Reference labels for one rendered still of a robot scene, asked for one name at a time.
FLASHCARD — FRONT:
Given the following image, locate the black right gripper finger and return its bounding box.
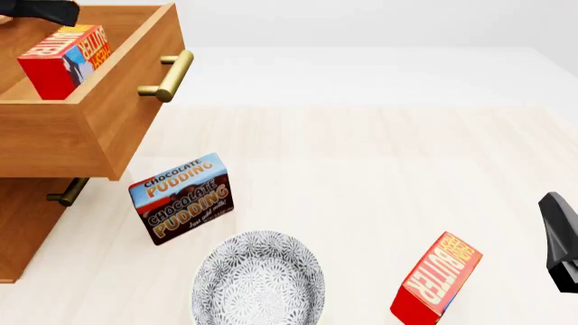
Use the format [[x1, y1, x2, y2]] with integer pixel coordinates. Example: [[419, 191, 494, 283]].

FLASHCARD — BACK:
[[537, 190, 578, 269]]

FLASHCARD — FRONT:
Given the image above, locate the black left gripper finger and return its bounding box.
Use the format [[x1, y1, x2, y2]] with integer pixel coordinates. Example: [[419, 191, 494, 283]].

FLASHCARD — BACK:
[[0, 0, 81, 28]]

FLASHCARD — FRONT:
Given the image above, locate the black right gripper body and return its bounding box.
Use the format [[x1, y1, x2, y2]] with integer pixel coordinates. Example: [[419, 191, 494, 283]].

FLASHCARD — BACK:
[[546, 257, 578, 294]]

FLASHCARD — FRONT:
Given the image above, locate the red butter box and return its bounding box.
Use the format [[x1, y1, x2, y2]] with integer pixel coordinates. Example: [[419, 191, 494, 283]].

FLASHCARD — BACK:
[[389, 230, 485, 325], [16, 23, 113, 102]]

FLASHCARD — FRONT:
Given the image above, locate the wooden drawer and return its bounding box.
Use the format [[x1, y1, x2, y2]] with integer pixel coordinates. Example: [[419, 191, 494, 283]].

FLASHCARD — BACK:
[[0, 3, 187, 182]]

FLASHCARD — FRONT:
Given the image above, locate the wooden cabinet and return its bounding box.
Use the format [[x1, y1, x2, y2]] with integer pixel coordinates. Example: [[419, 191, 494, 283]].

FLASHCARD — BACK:
[[0, 176, 90, 284]]

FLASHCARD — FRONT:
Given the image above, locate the chocolate pudding box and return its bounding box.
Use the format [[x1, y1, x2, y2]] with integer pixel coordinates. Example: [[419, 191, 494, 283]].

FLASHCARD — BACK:
[[127, 152, 236, 246]]

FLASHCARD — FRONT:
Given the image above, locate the grey patterned bowl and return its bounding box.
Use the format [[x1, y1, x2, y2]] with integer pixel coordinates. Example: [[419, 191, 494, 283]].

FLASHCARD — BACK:
[[190, 230, 327, 325]]

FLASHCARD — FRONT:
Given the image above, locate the brass drawer handle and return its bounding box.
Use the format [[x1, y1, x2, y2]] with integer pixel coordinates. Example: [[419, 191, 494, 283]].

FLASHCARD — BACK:
[[136, 49, 195, 104], [45, 176, 90, 209]]

